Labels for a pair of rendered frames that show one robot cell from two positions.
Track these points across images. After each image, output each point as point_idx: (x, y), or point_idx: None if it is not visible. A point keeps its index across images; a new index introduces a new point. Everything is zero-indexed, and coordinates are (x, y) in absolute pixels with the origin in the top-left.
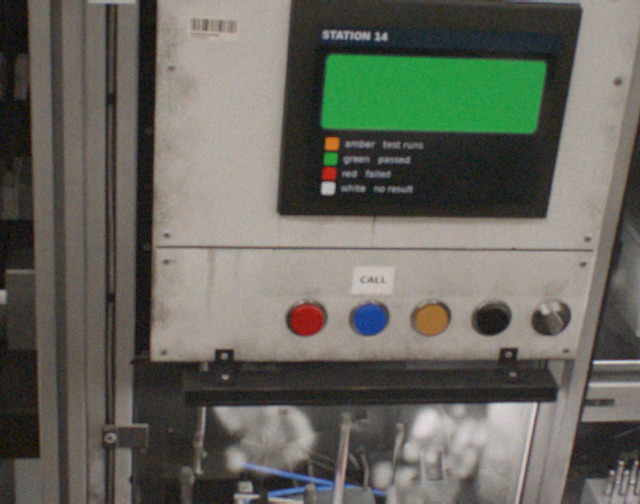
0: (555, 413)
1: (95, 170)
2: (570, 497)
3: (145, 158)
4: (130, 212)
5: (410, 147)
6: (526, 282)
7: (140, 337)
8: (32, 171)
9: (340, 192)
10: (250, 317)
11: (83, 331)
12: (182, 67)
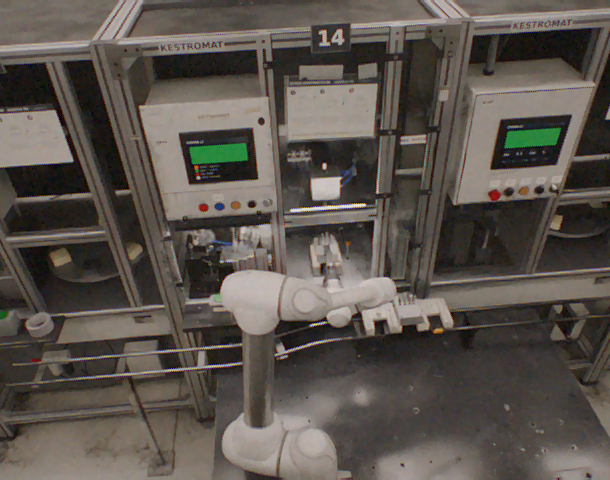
0: (277, 225)
1: (142, 177)
2: None
3: None
4: (153, 186)
5: (216, 166)
6: (258, 194)
7: None
8: None
9: (201, 178)
10: (189, 208)
11: (149, 214)
12: (156, 152)
